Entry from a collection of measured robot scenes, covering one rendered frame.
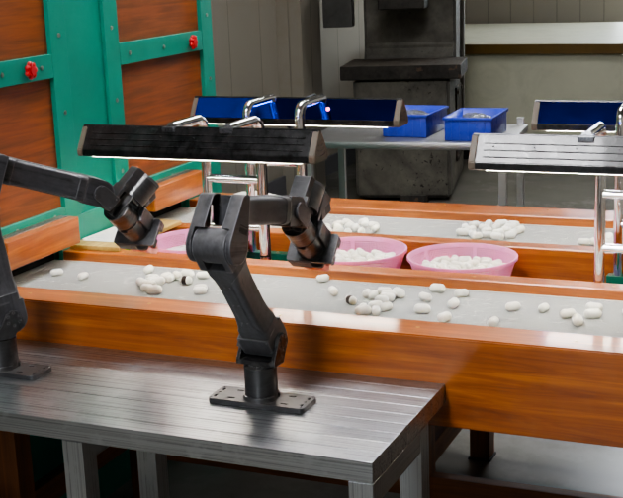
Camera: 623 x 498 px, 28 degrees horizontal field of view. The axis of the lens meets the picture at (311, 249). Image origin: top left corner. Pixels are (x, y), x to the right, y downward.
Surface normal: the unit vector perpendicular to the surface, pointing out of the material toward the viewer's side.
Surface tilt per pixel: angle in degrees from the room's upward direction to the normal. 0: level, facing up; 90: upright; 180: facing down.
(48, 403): 0
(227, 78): 90
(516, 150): 54
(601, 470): 0
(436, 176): 90
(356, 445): 0
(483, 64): 90
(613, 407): 90
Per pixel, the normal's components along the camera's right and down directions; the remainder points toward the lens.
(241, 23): 0.92, 0.06
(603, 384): -0.40, 0.23
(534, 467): -0.04, -0.97
